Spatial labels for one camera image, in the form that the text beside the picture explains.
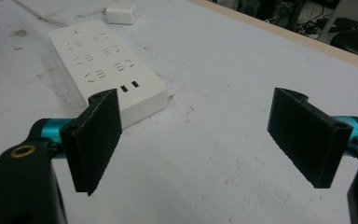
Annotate white power strip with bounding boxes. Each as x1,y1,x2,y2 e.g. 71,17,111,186
48,19,169,129

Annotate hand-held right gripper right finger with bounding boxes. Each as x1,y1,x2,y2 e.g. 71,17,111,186
267,87,358,189

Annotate white charger plug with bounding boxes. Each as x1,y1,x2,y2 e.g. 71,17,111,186
101,1,137,26

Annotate white power strip cable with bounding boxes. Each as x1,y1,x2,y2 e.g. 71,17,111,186
13,0,73,28

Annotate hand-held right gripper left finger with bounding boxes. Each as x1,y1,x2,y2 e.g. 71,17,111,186
31,88,123,197

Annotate black office chair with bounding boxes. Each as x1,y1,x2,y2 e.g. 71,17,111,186
329,29,358,62

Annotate metal stand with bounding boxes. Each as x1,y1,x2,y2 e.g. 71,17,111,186
317,0,349,43

